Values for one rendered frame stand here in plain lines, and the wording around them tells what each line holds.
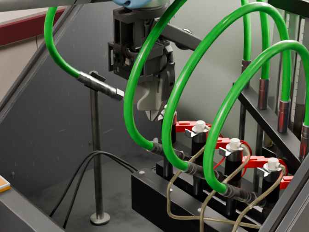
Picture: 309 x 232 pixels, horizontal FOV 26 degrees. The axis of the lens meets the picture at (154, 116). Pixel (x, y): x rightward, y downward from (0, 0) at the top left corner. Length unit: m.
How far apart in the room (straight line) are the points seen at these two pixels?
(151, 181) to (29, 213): 0.23
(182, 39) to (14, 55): 1.48
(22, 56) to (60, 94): 1.14
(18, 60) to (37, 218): 1.40
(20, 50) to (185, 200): 1.47
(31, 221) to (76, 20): 0.43
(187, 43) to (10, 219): 0.46
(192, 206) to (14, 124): 0.43
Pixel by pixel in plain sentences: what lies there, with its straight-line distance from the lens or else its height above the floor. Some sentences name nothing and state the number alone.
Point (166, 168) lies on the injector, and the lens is 1.24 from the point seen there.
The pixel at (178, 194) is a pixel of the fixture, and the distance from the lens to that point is 1.21.
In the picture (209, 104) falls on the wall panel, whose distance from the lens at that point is 1.54.
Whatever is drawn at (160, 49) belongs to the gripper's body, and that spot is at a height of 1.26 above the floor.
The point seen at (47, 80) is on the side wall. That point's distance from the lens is 1.40.
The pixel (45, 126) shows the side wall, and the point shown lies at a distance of 1.44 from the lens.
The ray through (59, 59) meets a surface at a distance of 1.18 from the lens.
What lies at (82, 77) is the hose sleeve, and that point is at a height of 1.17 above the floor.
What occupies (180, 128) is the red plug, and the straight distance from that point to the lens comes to 1.20.
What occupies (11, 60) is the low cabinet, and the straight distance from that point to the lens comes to 2.54.
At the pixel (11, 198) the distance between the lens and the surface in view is 1.28.
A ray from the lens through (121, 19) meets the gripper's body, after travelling 1.05.
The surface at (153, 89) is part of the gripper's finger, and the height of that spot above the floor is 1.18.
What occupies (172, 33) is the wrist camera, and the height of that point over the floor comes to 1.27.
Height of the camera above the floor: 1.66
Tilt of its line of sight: 28 degrees down
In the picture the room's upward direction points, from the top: straight up
